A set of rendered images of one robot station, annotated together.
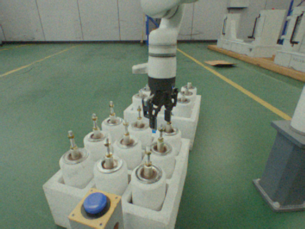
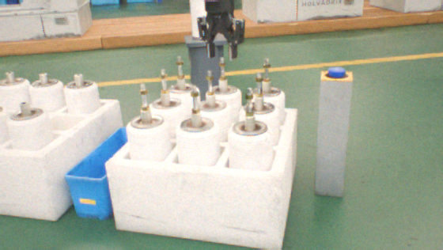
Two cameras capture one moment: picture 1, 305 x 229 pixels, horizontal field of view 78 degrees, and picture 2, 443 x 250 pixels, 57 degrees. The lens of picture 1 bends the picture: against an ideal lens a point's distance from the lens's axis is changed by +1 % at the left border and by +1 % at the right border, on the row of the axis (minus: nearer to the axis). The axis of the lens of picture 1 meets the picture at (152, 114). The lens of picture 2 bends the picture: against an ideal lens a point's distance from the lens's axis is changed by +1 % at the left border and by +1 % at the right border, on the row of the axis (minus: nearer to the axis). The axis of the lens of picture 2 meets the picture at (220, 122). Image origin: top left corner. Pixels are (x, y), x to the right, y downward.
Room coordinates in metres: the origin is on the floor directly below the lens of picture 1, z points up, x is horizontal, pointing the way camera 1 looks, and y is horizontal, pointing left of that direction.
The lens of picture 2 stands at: (0.56, 1.02, 0.60)
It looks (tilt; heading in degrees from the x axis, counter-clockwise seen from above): 23 degrees down; 268
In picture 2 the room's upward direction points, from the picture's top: 3 degrees counter-clockwise
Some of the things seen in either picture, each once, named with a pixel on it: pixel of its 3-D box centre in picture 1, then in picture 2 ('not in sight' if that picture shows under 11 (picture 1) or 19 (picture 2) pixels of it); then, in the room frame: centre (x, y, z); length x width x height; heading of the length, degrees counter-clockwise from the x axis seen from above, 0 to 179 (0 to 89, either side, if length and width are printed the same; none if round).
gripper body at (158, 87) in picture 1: (161, 89); (220, 13); (0.50, -0.03, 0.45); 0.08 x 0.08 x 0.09
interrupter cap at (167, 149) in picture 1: (160, 148); (223, 90); (0.50, -0.03, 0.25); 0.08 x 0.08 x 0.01
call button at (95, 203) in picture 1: (95, 204); (336, 73); (0.24, 0.10, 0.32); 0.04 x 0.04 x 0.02
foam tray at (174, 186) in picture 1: (129, 177); (214, 164); (0.54, 0.09, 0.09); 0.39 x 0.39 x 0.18; 72
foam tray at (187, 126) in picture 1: (165, 115); (32, 148); (1.06, -0.09, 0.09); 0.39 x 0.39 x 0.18; 72
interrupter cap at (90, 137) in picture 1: (97, 136); (197, 124); (0.57, 0.20, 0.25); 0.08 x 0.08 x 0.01
